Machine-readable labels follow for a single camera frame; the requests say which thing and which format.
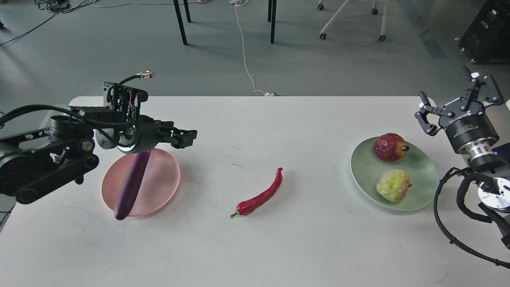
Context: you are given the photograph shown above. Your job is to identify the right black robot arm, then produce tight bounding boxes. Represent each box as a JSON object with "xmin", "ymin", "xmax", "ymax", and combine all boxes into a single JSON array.
[{"xmin": 414, "ymin": 67, "xmax": 510, "ymax": 268}]

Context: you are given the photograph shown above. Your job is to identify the black cables on floor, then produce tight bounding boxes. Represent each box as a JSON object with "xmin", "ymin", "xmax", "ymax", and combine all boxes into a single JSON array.
[{"xmin": 0, "ymin": 0, "xmax": 96, "ymax": 47}]

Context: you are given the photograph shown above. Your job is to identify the black table legs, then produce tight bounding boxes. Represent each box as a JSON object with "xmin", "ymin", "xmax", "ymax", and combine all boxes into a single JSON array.
[{"xmin": 172, "ymin": 0, "xmax": 277, "ymax": 45}]

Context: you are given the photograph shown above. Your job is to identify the yellow-green custard apple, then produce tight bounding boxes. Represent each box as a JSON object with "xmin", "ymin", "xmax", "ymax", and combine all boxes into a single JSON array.
[{"xmin": 376, "ymin": 169, "xmax": 412, "ymax": 202}]

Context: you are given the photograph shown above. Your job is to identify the red pomegranate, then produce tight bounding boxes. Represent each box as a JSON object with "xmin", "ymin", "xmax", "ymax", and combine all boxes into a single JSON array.
[{"xmin": 375, "ymin": 133, "xmax": 410, "ymax": 162}]

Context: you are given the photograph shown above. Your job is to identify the black equipment cabinet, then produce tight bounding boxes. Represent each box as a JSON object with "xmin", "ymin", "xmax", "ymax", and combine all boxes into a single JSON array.
[{"xmin": 459, "ymin": 0, "xmax": 510, "ymax": 64}]

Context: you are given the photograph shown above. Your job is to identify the pink plate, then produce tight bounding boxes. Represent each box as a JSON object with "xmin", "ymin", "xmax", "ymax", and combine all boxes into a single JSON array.
[{"xmin": 101, "ymin": 148, "xmax": 180, "ymax": 217}]

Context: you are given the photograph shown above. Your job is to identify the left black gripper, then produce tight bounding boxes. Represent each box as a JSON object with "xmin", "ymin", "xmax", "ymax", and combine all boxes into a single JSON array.
[{"xmin": 117, "ymin": 118, "xmax": 198, "ymax": 154}]

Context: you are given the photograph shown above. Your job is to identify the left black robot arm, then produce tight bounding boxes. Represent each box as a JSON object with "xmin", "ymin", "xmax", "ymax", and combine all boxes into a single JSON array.
[{"xmin": 1, "ymin": 71, "xmax": 197, "ymax": 204}]

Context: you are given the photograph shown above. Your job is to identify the white cable on floor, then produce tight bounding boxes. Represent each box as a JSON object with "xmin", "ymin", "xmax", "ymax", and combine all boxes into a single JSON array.
[{"xmin": 229, "ymin": 0, "xmax": 274, "ymax": 97}]

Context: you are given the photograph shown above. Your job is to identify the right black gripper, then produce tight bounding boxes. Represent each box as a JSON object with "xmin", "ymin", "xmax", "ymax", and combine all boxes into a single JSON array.
[{"xmin": 414, "ymin": 66, "xmax": 504, "ymax": 154}]

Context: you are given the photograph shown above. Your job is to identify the white chair base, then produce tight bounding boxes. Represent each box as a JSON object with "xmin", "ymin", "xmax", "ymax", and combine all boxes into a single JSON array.
[{"xmin": 317, "ymin": 0, "xmax": 389, "ymax": 41}]

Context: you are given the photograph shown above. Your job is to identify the red chili pepper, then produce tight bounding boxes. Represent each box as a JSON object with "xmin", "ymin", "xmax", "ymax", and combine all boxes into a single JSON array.
[{"xmin": 230, "ymin": 167, "xmax": 283, "ymax": 218}]

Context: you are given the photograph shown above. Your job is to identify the light green plate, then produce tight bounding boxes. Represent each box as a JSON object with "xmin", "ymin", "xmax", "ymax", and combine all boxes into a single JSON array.
[{"xmin": 350, "ymin": 138, "xmax": 439, "ymax": 211}]

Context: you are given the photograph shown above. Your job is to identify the purple eggplant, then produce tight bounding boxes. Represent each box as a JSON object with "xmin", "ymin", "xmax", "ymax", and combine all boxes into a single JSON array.
[{"xmin": 114, "ymin": 151, "xmax": 151, "ymax": 220}]

